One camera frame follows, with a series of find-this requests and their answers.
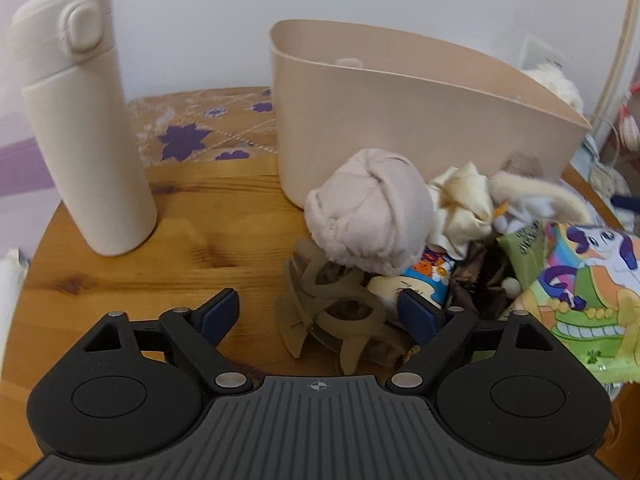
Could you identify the brown scrunchie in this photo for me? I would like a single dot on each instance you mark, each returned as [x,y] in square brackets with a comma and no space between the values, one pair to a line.
[475,270]

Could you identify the white pouch with fur trim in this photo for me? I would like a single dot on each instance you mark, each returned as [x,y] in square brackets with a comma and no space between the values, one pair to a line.
[540,192]

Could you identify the beige plastic storage bin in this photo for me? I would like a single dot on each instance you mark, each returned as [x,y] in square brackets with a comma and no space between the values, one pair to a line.
[375,125]

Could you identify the round wooden desk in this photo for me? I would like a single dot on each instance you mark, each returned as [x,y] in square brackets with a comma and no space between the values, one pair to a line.
[200,240]

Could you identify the floral patterned mat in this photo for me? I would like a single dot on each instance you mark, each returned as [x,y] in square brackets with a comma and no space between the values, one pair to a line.
[180,140]

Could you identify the white wall socket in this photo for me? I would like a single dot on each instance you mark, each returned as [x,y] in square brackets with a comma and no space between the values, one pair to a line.
[537,52]

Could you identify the cream curved frame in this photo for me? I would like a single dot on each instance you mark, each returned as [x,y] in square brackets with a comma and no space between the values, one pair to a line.
[612,60]

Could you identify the beige sock ball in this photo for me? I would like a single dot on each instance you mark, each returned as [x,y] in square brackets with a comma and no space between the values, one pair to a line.
[365,210]

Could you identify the white knitted item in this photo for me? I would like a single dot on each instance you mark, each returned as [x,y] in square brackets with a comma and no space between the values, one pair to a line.
[605,175]

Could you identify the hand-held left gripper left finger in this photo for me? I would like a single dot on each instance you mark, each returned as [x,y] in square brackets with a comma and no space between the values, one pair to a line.
[220,315]

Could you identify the cartoon print cream tube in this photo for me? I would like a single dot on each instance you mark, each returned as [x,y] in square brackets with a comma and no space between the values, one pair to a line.
[425,280]

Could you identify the pink and white headphones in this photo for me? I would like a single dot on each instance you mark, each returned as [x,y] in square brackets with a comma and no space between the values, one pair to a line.
[630,125]

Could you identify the dark green snack packet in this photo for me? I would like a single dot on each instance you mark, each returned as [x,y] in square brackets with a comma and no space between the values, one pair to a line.
[520,250]

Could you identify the cream satin scrunchie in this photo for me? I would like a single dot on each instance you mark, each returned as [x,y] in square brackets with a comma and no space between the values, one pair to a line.
[460,210]

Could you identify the white crumpled paper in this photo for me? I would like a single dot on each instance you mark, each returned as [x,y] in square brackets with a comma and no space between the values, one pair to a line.
[12,300]

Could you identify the white plush toy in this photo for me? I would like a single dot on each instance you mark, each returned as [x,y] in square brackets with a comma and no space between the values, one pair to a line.
[565,90]

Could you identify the beige hair claw clip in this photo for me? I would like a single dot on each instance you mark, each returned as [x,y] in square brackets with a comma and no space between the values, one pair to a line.
[320,285]

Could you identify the light green cartoon snack packet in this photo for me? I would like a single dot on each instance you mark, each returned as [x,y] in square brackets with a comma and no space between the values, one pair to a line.
[590,300]

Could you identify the cream thermos bottle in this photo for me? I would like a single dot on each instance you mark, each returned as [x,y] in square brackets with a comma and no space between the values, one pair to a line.
[85,160]

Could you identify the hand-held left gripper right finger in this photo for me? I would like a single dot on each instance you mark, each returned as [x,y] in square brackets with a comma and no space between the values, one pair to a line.
[415,317]

